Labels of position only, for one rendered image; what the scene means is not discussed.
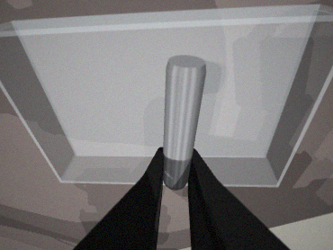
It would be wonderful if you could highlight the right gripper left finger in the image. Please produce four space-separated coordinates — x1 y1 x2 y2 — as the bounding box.
73 147 164 250

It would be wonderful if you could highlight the grey shallow tray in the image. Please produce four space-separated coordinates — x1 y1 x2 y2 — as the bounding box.
0 4 333 187

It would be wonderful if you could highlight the steel peg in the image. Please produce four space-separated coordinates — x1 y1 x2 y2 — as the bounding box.
163 55 206 191

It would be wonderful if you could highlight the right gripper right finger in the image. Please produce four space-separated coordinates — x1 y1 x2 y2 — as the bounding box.
188 148 291 250

